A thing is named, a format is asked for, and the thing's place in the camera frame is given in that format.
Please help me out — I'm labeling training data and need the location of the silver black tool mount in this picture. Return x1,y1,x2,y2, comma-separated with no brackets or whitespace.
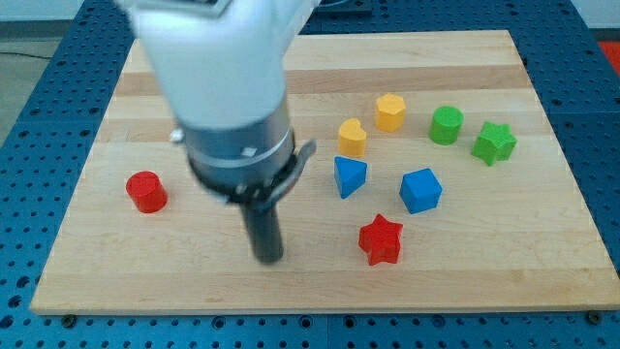
170,98,317,210

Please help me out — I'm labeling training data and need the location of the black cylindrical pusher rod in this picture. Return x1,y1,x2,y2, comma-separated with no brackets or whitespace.
240,204,284,265

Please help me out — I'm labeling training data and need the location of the red cylinder block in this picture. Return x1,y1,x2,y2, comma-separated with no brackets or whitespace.
125,171,168,213

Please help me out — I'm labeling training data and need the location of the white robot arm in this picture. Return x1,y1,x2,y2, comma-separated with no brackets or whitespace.
117,0,321,264

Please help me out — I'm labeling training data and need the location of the red star block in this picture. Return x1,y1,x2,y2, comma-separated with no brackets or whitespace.
358,214,403,266

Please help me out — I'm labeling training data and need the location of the green star block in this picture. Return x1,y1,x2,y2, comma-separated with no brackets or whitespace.
471,121,517,166

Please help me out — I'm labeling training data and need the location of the blue triangle block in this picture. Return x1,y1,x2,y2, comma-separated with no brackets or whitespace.
334,156,368,199

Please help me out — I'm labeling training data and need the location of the yellow heart block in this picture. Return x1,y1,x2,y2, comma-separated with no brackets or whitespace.
338,118,367,158

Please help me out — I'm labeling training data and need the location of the yellow hexagon block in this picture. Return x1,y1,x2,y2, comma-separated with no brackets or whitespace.
375,94,406,132

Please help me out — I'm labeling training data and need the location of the blue cube block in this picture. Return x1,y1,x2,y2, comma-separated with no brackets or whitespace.
399,168,443,214

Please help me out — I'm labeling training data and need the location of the wooden board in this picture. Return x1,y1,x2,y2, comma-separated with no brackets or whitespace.
31,30,619,315

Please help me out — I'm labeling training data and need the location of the green cylinder block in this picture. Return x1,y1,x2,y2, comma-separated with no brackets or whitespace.
429,106,464,145

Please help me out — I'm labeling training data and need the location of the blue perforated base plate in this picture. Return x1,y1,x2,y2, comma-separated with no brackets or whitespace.
1,0,619,348

